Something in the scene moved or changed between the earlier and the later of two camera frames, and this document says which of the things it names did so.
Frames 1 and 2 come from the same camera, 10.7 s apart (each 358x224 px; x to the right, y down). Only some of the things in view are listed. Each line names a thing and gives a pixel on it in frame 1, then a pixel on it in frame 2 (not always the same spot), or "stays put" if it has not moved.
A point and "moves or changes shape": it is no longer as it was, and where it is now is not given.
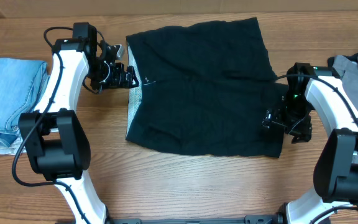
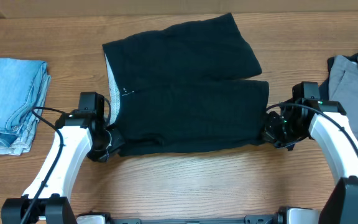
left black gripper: [127, 76] → [114, 142]
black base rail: [252, 219] stays put
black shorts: [204, 87] moves or changes shape
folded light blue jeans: [9, 88] stays put
